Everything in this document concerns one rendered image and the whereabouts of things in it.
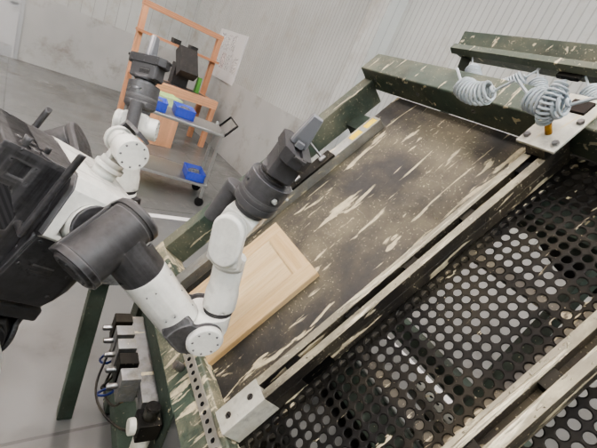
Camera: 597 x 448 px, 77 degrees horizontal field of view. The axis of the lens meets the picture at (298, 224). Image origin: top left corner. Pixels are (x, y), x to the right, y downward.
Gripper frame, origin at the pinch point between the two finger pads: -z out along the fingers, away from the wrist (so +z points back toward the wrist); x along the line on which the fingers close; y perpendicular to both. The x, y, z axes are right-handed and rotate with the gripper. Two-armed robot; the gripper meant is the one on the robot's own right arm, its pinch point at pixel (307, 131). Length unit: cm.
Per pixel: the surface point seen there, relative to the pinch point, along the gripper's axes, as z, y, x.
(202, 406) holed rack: 70, 19, -8
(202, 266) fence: 71, 10, 43
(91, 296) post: 110, -16, 47
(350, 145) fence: 10, 34, 67
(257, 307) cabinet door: 56, 25, 18
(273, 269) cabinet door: 49, 26, 29
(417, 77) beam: -22, 40, 73
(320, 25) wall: -14, 63, 529
